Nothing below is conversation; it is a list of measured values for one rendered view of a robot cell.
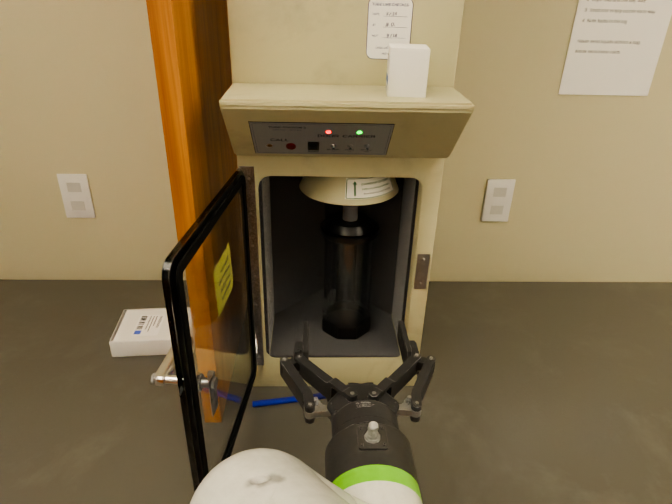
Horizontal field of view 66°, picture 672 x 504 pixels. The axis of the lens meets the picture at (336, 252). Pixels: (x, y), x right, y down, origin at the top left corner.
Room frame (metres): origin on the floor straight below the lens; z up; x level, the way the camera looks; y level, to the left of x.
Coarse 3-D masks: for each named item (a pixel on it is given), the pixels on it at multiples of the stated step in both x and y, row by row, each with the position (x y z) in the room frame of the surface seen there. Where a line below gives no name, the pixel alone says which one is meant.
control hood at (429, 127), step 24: (240, 96) 0.67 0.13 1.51; (264, 96) 0.67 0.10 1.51; (288, 96) 0.68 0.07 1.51; (312, 96) 0.68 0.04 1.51; (336, 96) 0.68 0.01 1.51; (360, 96) 0.69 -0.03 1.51; (384, 96) 0.69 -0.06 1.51; (432, 96) 0.70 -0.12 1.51; (456, 96) 0.71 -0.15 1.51; (240, 120) 0.67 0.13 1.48; (264, 120) 0.67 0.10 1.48; (288, 120) 0.67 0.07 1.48; (312, 120) 0.67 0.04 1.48; (336, 120) 0.67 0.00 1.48; (360, 120) 0.67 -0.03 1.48; (384, 120) 0.67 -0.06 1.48; (408, 120) 0.68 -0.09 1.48; (432, 120) 0.68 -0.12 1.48; (456, 120) 0.68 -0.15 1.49; (240, 144) 0.71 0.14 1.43; (408, 144) 0.72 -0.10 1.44; (432, 144) 0.72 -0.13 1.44
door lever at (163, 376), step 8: (168, 352) 0.53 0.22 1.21; (168, 360) 0.52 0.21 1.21; (160, 368) 0.50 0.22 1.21; (168, 368) 0.50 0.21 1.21; (152, 376) 0.49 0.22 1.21; (160, 376) 0.49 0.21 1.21; (168, 376) 0.49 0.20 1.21; (176, 376) 0.49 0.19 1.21; (160, 384) 0.48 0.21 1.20; (168, 384) 0.49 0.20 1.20; (176, 384) 0.48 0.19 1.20
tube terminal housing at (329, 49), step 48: (240, 0) 0.76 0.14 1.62; (288, 0) 0.77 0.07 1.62; (336, 0) 0.77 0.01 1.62; (432, 0) 0.78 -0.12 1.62; (240, 48) 0.76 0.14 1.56; (288, 48) 0.77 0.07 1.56; (336, 48) 0.77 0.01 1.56; (432, 48) 0.78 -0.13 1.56; (432, 192) 0.78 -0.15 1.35; (432, 240) 0.78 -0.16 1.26
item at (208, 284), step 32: (224, 224) 0.63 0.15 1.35; (224, 256) 0.62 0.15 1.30; (192, 288) 0.50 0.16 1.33; (224, 288) 0.61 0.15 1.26; (192, 320) 0.49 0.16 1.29; (224, 320) 0.60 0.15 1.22; (224, 352) 0.58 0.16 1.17; (224, 384) 0.57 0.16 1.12; (224, 416) 0.56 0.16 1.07; (192, 448) 0.44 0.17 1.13; (224, 448) 0.54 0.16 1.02
